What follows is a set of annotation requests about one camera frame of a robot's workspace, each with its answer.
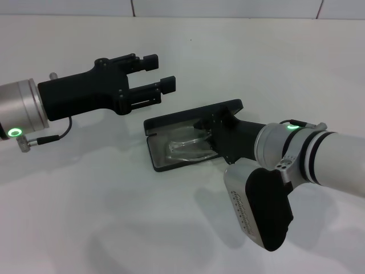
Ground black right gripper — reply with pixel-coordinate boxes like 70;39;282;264
193;106;268;166

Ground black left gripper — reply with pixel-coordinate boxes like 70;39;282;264
37;53;177;122

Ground clear white glasses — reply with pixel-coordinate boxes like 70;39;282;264
165;125;220;165

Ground black glasses case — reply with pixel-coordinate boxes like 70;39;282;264
143;99;245;172

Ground black cable silver plug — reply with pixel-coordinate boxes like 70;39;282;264
16;116;72;154
278;119;329;131

